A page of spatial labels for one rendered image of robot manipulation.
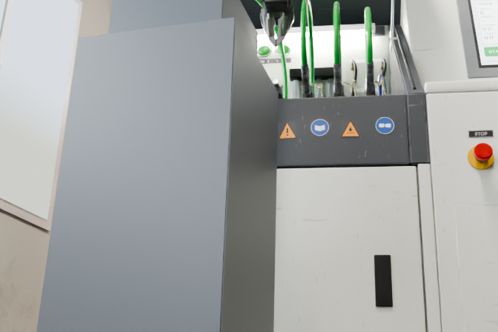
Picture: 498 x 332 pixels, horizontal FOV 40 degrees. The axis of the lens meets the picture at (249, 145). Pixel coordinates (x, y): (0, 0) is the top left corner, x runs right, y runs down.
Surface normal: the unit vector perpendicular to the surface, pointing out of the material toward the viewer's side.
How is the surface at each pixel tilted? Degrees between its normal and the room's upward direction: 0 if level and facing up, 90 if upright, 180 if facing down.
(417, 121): 90
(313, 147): 90
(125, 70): 90
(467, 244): 90
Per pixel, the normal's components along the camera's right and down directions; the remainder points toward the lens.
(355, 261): -0.15, -0.36
